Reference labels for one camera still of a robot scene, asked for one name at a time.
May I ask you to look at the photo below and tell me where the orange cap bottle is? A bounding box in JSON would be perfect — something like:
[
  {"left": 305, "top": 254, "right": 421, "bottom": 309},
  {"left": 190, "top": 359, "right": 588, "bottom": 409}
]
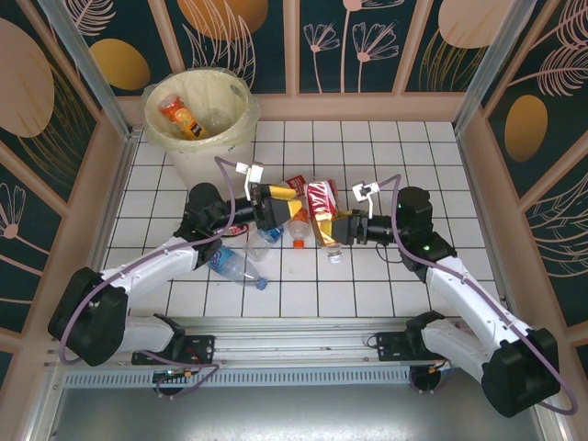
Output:
[{"left": 287, "top": 207, "right": 311, "bottom": 250}]

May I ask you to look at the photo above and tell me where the red gold label bottle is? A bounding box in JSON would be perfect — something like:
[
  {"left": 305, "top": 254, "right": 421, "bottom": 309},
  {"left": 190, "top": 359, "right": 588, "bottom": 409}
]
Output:
[{"left": 305, "top": 178, "right": 345, "bottom": 266}]

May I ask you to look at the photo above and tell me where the dark blue label bottle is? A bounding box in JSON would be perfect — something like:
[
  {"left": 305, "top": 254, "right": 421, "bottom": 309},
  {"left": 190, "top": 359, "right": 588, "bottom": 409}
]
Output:
[{"left": 242, "top": 225, "right": 286, "bottom": 263}]

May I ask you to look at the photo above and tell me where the light blue label bottle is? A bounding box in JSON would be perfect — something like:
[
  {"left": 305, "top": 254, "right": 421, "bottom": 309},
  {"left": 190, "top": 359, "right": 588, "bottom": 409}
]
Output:
[{"left": 206, "top": 245, "right": 270, "bottom": 292}]

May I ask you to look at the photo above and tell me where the orange juice bottle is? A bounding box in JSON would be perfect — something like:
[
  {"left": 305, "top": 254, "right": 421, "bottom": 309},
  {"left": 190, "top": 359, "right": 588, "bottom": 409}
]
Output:
[{"left": 158, "top": 93, "right": 206, "bottom": 141}]

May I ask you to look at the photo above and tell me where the white ribbed plastic bin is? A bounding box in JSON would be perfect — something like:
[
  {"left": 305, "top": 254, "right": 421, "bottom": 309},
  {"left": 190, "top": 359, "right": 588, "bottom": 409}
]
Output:
[{"left": 142, "top": 67, "right": 259, "bottom": 201}]

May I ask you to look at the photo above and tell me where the pale green bin liner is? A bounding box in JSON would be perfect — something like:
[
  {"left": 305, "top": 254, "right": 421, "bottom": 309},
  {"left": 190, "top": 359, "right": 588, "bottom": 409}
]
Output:
[{"left": 140, "top": 66, "right": 261, "bottom": 155}]

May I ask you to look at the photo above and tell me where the grey metal panel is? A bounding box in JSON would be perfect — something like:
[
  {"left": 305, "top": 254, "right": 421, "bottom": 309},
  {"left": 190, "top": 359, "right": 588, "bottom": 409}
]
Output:
[{"left": 45, "top": 385, "right": 552, "bottom": 441}]

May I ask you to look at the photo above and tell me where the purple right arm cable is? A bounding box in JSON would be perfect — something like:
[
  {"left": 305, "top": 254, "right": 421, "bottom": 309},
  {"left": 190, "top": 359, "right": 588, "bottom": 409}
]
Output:
[{"left": 377, "top": 174, "right": 579, "bottom": 417}]

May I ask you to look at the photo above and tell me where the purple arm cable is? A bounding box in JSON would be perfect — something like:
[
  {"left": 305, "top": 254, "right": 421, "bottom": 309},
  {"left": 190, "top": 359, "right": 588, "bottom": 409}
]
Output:
[
  {"left": 377, "top": 174, "right": 579, "bottom": 417},
  {"left": 58, "top": 156, "right": 240, "bottom": 401}
]

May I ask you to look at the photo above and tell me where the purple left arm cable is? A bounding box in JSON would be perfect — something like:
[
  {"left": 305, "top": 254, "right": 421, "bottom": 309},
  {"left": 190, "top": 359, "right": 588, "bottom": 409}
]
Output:
[{"left": 58, "top": 156, "right": 240, "bottom": 401}]

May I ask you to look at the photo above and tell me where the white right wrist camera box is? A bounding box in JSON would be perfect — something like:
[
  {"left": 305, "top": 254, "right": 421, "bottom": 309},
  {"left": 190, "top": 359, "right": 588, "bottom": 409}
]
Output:
[{"left": 351, "top": 181, "right": 382, "bottom": 217}]

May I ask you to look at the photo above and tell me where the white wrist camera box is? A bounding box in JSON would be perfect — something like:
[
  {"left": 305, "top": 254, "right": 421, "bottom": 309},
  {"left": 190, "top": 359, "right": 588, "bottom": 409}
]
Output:
[
  {"left": 351, "top": 181, "right": 382, "bottom": 217},
  {"left": 233, "top": 161, "right": 266, "bottom": 201}
]

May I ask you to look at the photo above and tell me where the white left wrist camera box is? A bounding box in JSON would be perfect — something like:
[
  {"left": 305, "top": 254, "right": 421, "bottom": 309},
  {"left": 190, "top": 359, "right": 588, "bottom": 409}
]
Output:
[{"left": 233, "top": 161, "right": 266, "bottom": 201}]

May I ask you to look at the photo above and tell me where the thin black right gripper cable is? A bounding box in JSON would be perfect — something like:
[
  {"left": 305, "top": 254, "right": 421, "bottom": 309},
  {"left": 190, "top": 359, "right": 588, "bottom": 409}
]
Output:
[{"left": 376, "top": 242, "right": 405, "bottom": 264}]

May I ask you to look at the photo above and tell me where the aluminium side rail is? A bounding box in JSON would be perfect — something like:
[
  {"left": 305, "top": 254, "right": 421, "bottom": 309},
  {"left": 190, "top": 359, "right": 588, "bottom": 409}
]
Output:
[
  {"left": 89, "top": 128, "right": 139, "bottom": 267},
  {"left": 454, "top": 130, "right": 520, "bottom": 322}
]

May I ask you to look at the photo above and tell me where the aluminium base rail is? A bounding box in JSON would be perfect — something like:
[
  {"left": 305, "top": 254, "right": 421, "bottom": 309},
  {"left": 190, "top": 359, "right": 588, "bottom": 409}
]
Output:
[{"left": 45, "top": 316, "right": 538, "bottom": 368}]

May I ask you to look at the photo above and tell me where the grey slotted cable duct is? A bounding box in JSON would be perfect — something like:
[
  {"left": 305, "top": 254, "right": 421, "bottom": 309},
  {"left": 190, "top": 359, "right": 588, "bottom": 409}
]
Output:
[{"left": 62, "top": 367, "right": 414, "bottom": 390}]

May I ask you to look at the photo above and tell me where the aluminium frame post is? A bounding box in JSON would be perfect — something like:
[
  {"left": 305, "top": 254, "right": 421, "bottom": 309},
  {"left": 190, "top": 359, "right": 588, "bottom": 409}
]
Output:
[
  {"left": 39, "top": 0, "right": 134, "bottom": 139},
  {"left": 452, "top": 0, "right": 538, "bottom": 134}
]

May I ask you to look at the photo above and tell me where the small wired circuit board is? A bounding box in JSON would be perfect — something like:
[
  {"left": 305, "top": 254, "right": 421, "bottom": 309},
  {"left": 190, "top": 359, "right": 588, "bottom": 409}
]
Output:
[{"left": 153, "top": 366, "right": 203, "bottom": 383}]

